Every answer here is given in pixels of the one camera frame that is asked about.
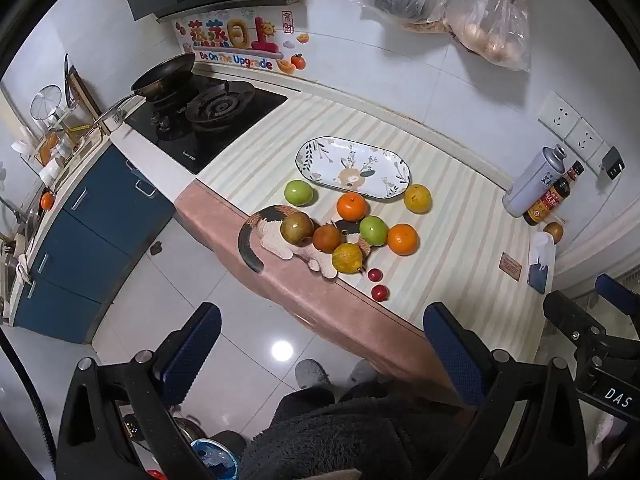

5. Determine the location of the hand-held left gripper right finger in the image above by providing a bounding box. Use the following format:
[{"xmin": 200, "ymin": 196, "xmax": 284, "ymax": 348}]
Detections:
[{"xmin": 423, "ymin": 302, "xmax": 608, "ymax": 480}]

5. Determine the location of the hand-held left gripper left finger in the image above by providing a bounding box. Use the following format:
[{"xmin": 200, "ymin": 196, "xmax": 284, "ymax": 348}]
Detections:
[{"xmin": 56, "ymin": 302, "xmax": 222, "ymax": 480}]

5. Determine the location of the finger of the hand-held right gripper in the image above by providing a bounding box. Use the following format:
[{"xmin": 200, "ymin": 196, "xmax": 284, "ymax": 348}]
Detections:
[
  {"xmin": 595, "ymin": 274, "xmax": 640, "ymax": 313},
  {"xmin": 543, "ymin": 291, "xmax": 608, "ymax": 361}
]

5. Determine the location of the orange tangerine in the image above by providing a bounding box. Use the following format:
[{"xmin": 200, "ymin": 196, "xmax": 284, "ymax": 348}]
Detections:
[
  {"xmin": 386, "ymin": 223, "xmax": 418, "ymax": 256},
  {"xmin": 336, "ymin": 192, "xmax": 367, "ymax": 222}
]

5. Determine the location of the green apple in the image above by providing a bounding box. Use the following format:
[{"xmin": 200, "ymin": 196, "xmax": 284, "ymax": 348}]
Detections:
[
  {"xmin": 284, "ymin": 180, "xmax": 315, "ymax": 207},
  {"xmin": 359, "ymin": 215, "xmax": 389, "ymax": 247}
]

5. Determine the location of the yellow round citrus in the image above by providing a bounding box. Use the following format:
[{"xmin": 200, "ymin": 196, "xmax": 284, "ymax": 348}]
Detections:
[{"xmin": 403, "ymin": 184, "xmax": 432, "ymax": 214}]

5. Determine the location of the red-green apple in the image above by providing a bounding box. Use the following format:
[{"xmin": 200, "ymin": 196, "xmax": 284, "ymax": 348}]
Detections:
[{"xmin": 280, "ymin": 211, "xmax": 315, "ymax": 245}]

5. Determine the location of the brown-red round fruit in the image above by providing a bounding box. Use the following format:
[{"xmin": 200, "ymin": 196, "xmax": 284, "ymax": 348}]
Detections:
[{"xmin": 312, "ymin": 224, "xmax": 343, "ymax": 254}]

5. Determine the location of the oval patterned ceramic plate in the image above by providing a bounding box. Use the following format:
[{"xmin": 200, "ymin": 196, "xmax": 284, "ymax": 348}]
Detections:
[{"xmin": 294, "ymin": 137, "xmax": 412, "ymax": 199}]

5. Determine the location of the white and blue packet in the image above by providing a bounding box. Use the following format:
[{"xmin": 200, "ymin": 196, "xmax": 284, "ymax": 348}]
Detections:
[{"xmin": 527, "ymin": 231, "xmax": 556, "ymax": 295}]

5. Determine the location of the grey slipper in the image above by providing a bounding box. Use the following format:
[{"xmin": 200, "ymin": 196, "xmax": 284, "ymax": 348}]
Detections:
[
  {"xmin": 347, "ymin": 360, "xmax": 378, "ymax": 386},
  {"xmin": 295, "ymin": 359, "xmax": 331, "ymax": 391}
]

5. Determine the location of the dark sauce bottle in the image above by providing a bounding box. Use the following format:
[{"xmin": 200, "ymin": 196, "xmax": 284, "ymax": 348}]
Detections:
[{"xmin": 523, "ymin": 161, "xmax": 585, "ymax": 227}]

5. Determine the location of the blue-rim bowl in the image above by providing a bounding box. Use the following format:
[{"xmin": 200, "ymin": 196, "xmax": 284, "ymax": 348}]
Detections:
[{"xmin": 190, "ymin": 438, "xmax": 237, "ymax": 480}]

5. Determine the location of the black charger plug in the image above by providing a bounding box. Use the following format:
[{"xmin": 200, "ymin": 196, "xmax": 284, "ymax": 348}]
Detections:
[{"xmin": 601, "ymin": 146, "xmax": 626, "ymax": 179}]

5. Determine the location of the grey metal can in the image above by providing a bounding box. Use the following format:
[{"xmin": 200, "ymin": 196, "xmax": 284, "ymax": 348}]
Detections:
[{"xmin": 502, "ymin": 145, "xmax": 568, "ymax": 218}]

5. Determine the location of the dark fleece robe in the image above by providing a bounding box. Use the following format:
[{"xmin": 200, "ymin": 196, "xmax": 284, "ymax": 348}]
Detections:
[{"xmin": 240, "ymin": 380, "xmax": 501, "ymax": 480}]

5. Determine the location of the blue kitchen cabinet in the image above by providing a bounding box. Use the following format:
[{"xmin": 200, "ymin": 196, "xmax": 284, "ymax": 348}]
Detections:
[{"xmin": 12, "ymin": 145, "xmax": 177, "ymax": 346}]

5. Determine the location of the striped cat print mat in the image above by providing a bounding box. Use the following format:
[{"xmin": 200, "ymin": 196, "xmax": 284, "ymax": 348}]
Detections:
[{"xmin": 174, "ymin": 92, "xmax": 556, "ymax": 406}]

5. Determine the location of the metal sink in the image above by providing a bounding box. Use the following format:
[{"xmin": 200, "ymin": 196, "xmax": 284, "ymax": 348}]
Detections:
[{"xmin": 0, "ymin": 195, "xmax": 31, "ymax": 311}]

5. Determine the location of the black gas stove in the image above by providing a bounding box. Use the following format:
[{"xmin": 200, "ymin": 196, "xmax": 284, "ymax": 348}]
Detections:
[{"xmin": 124, "ymin": 76, "xmax": 289, "ymax": 176}]

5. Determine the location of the black frying pan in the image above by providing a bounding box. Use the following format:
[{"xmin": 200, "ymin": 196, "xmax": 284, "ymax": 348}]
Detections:
[{"xmin": 95, "ymin": 54, "xmax": 196, "ymax": 128}]

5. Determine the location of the metal dish rack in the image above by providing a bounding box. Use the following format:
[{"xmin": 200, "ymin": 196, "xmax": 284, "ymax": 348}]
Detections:
[{"xmin": 10, "ymin": 55, "xmax": 108, "ymax": 181}]

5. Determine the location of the plastic bag with pale contents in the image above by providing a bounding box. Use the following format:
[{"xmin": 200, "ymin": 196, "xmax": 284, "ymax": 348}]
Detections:
[{"xmin": 442, "ymin": 0, "xmax": 531, "ymax": 72}]

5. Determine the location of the white wall socket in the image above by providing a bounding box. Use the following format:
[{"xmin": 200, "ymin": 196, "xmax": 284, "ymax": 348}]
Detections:
[
  {"xmin": 564, "ymin": 117, "xmax": 603, "ymax": 158},
  {"xmin": 538, "ymin": 91, "xmax": 583, "ymax": 136}
]

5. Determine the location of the colourful wall sticker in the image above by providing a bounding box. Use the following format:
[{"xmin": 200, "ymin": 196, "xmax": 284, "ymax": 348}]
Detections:
[{"xmin": 172, "ymin": 7, "xmax": 307, "ymax": 77}]

